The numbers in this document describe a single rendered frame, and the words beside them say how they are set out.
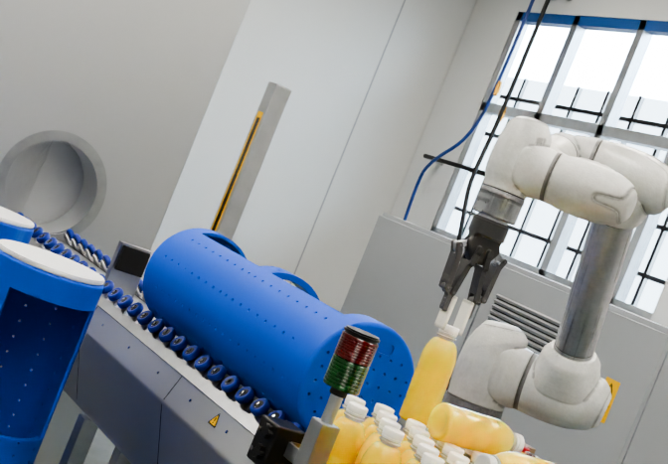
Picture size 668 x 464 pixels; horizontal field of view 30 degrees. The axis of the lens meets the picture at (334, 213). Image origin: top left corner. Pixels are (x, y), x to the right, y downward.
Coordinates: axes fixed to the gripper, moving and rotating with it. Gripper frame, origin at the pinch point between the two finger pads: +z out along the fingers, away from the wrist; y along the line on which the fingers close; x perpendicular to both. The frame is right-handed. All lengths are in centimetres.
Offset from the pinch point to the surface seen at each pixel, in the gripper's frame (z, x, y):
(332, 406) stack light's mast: 19, 27, 38
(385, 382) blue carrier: 19.6, -17.5, -3.7
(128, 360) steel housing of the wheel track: 46, -95, 16
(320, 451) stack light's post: 26, 29, 38
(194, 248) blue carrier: 13, -89, 13
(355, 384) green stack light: 13.6, 29.7, 37.5
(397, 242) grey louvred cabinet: -2, -272, -173
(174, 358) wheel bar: 39, -77, 14
